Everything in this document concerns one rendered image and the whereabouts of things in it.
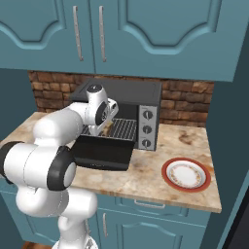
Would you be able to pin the black toaster oven door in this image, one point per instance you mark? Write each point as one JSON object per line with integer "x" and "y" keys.
{"x": 103, "y": 154}

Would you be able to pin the brown baguette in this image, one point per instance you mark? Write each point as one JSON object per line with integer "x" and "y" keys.
{"x": 109, "y": 126}

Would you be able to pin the black toaster oven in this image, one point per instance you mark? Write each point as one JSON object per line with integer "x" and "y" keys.
{"x": 129, "y": 92}

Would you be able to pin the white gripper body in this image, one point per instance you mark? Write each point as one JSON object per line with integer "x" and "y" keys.
{"x": 96, "y": 130}

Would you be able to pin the tall teal cabinet panel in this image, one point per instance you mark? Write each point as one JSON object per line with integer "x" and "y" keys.
{"x": 227, "y": 129}

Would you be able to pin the black toaster oven knob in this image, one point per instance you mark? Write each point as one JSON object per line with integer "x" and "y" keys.
{"x": 147, "y": 142}
{"x": 147, "y": 129}
{"x": 148, "y": 114}

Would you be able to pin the teal wall cupboard door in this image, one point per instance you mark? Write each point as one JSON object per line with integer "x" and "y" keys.
{"x": 35, "y": 29}
{"x": 168, "y": 35}

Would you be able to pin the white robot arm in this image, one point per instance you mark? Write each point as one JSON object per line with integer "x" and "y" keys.
{"x": 42, "y": 159}

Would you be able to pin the red rimmed white plate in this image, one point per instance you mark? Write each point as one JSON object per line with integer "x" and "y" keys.
{"x": 186, "y": 175}

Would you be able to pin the teal drawer front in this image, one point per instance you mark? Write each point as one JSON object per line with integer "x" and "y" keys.
{"x": 175, "y": 209}

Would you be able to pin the metal toaster oven rack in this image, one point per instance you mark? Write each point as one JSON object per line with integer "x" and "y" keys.
{"x": 124, "y": 129}

